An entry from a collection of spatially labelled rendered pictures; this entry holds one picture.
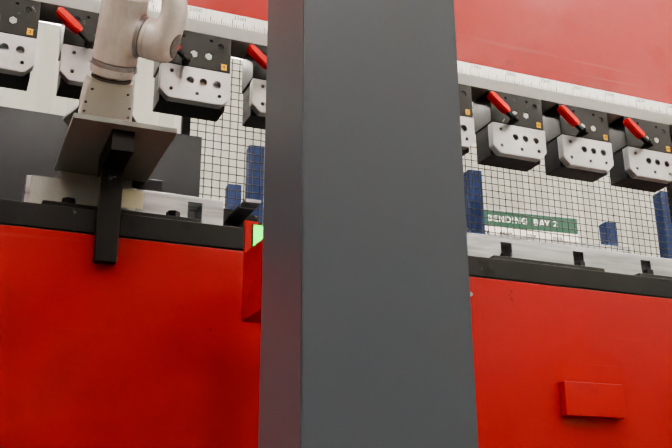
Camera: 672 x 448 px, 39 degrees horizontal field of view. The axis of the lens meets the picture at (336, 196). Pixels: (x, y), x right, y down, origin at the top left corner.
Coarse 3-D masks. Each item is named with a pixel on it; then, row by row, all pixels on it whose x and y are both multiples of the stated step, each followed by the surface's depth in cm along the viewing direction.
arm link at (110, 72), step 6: (96, 60) 175; (90, 66) 177; (96, 66) 175; (102, 66) 175; (108, 66) 174; (114, 66) 175; (96, 72) 175; (102, 72) 175; (108, 72) 175; (114, 72) 175; (120, 72) 175; (126, 72) 176; (132, 72) 178; (108, 78) 176; (114, 78) 175; (120, 78) 176; (126, 78) 177; (132, 78) 178
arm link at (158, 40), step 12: (168, 0) 171; (180, 0) 173; (168, 12) 171; (180, 12) 173; (144, 24) 173; (156, 24) 172; (168, 24) 172; (180, 24) 174; (144, 36) 172; (156, 36) 172; (168, 36) 172; (180, 36) 175; (144, 48) 173; (156, 48) 172; (168, 48) 173; (156, 60) 174; (168, 60) 175
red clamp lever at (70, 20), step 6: (60, 12) 188; (66, 12) 188; (60, 18) 189; (66, 18) 188; (72, 18) 188; (66, 24) 189; (72, 24) 188; (78, 24) 188; (72, 30) 189; (78, 30) 188; (84, 36) 189; (90, 36) 188; (84, 42) 190; (90, 42) 188
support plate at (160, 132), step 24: (72, 120) 162; (96, 120) 162; (120, 120) 164; (72, 144) 172; (96, 144) 172; (144, 144) 172; (168, 144) 172; (72, 168) 183; (96, 168) 183; (144, 168) 183
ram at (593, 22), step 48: (48, 0) 192; (96, 0) 196; (192, 0) 205; (240, 0) 210; (480, 0) 238; (528, 0) 244; (576, 0) 251; (624, 0) 258; (240, 48) 210; (480, 48) 233; (528, 48) 239; (576, 48) 245; (624, 48) 252; (480, 96) 233; (528, 96) 234; (576, 96) 240
